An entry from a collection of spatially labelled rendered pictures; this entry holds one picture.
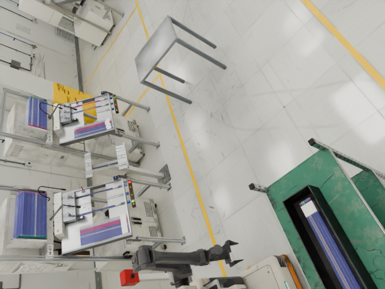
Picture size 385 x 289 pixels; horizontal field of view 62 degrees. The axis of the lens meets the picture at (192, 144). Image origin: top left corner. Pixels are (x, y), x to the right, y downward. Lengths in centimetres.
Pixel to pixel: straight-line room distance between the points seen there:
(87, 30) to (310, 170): 629
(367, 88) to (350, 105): 18
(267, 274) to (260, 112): 158
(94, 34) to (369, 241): 673
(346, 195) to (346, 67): 158
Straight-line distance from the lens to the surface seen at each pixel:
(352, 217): 172
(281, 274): 273
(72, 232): 365
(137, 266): 167
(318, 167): 182
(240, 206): 330
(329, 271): 176
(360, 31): 320
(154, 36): 393
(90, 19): 735
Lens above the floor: 255
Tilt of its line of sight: 40 degrees down
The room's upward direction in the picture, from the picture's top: 72 degrees counter-clockwise
